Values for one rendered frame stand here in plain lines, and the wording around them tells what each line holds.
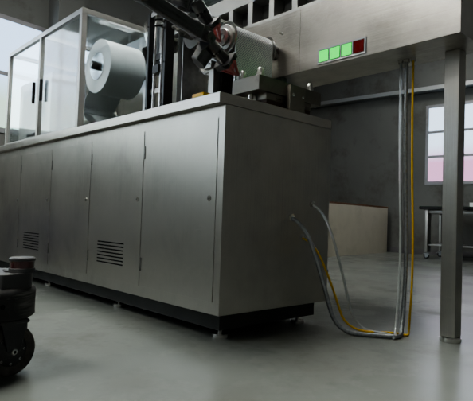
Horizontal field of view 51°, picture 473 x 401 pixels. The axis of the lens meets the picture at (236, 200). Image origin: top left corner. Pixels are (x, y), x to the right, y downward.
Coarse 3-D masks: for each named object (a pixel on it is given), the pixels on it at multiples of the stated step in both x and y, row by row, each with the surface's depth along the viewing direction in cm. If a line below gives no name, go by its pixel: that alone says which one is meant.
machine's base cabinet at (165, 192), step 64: (128, 128) 227; (192, 128) 192; (256, 128) 189; (320, 128) 216; (0, 192) 352; (64, 192) 273; (128, 192) 224; (192, 192) 190; (256, 192) 189; (320, 192) 216; (0, 256) 346; (64, 256) 269; (128, 256) 221; (192, 256) 188; (256, 256) 189; (192, 320) 193; (256, 320) 194
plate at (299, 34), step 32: (352, 0) 212; (384, 0) 200; (416, 0) 190; (448, 0) 181; (256, 32) 254; (288, 32) 238; (320, 32) 223; (352, 32) 211; (384, 32) 200; (416, 32) 189; (448, 32) 180; (288, 64) 236; (320, 64) 222; (352, 64) 218; (384, 64) 216; (416, 64) 215
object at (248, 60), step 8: (240, 48) 219; (240, 56) 219; (248, 56) 222; (256, 56) 225; (264, 56) 229; (240, 64) 219; (248, 64) 222; (256, 64) 225; (264, 64) 229; (248, 72) 222; (264, 72) 229
